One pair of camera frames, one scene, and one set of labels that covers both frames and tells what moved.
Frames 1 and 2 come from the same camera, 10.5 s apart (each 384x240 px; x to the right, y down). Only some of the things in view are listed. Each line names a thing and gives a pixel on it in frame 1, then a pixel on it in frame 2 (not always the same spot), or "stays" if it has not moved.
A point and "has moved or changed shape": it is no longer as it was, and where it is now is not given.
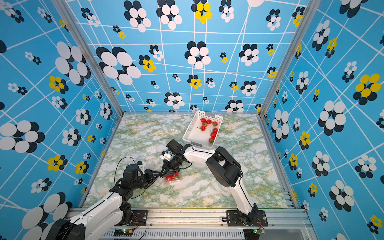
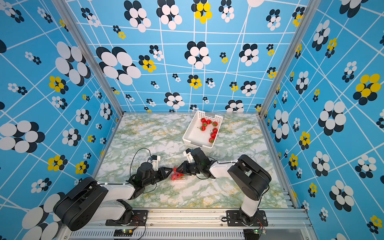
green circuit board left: [123, 232] stays
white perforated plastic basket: [203, 129] stays
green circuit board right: [253, 234] stays
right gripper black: [168, 170] -> [185, 165]
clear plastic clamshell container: [176, 177] has moved or changed shape
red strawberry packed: [169, 178] has moved or changed shape
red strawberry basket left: [203, 128] stays
